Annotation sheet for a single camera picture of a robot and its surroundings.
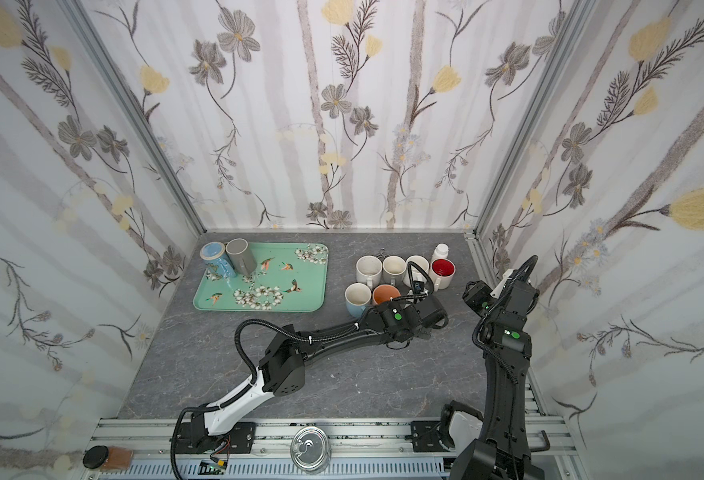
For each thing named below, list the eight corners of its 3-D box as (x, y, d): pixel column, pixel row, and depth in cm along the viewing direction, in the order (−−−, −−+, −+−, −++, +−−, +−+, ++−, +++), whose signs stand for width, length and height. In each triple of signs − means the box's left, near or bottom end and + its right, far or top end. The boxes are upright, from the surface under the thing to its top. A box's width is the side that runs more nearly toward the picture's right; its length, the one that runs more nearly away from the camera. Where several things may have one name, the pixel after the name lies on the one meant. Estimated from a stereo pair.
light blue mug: (344, 320, 98) (344, 305, 90) (345, 297, 103) (344, 281, 96) (370, 320, 98) (371, 305, 90) (369, 297, 103) (371, 281, 96)
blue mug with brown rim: (209, 279, 107) (195, 259, 98) (215, 262, 112) (203, 241, 103) (236, 279, 107) (225, 259, 98) (241, 262, 113) (231, 241, 103)
